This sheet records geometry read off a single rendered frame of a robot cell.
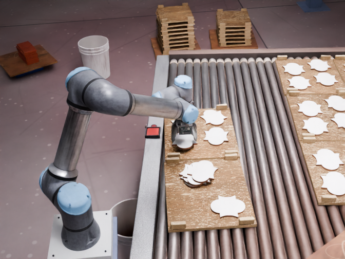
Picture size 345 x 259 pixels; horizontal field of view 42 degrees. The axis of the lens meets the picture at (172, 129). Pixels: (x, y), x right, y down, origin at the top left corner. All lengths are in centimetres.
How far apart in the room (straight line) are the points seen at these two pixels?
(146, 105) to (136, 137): 218
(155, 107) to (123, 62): 331
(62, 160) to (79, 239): 30
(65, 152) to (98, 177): 177
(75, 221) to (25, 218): 163
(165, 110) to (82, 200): 45
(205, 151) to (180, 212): 40
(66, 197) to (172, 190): 49
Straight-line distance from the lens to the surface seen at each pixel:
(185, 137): 218
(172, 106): 174
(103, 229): 187
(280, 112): 249
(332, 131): 238
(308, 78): 279
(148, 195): 199
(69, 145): 172
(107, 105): 156
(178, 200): 192
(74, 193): 170
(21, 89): 477
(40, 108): 440
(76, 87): 163
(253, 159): 216
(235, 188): 198
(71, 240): 179
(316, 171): 212
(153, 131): 231
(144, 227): 186
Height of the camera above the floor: 230
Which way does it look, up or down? 36 degrees down
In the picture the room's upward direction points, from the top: 3 degrees counter-clockwise
